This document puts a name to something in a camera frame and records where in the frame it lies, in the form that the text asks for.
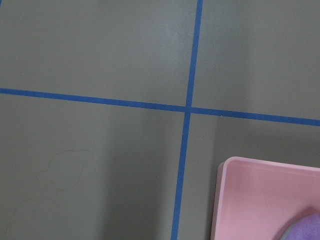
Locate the purple cloth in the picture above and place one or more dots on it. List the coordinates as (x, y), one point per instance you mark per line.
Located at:
(304, 226)

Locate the pink plastic tray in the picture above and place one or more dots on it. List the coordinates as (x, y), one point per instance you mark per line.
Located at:
(258, 199)

